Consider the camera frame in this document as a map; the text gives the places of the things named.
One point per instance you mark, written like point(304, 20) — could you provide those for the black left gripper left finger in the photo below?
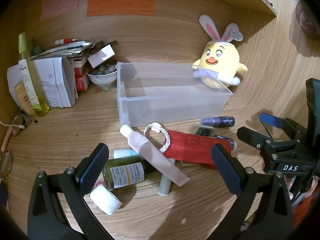
point(46, 217)

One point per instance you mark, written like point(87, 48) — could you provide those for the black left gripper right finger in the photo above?
point(273, 218)

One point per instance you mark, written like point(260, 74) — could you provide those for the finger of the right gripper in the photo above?
point(291, 128)
point(260, 141)

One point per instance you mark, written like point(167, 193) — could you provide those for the blue Max razor box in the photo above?
point(230, 140)

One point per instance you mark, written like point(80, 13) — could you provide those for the white tape roll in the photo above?
point(105, 200)

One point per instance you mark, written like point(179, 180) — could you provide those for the purple black cosmetic bottle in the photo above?
point(218, 121)

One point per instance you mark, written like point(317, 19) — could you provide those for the small green square box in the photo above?
point(205, 131)

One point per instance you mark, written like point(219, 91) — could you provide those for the dark green glass bottle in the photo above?
point(126, 171)

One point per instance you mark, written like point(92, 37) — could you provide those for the red packet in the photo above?
point(193, 148)

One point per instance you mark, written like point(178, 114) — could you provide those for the pale green stick tube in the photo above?
point(164, 186)

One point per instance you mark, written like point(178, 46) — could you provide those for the mint green tube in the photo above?
point(124, 153)

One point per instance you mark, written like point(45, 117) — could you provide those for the yellow chick plush toy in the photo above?
point(220, 60)

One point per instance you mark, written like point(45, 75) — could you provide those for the yellow green spray bottle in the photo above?
point(31, 79)

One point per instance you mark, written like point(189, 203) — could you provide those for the beige cosmetic tube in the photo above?
point(23, 98)

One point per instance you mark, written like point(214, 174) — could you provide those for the clear plastic storage bin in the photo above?
point(165, 92)

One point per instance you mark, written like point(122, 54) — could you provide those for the white bowl of marbles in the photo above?
point(104, 76)

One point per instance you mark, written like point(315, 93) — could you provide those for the stack of books papers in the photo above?
point(77, 53)

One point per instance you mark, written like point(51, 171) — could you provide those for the small white cardboard box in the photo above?
point(101, 56)

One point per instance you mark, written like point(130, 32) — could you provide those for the red white marker pen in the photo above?
point(65, 41)

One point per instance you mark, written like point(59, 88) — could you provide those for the orange sticky note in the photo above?
point(111, 7)

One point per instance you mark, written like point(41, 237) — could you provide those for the pink sticky note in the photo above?
point(51, 8)

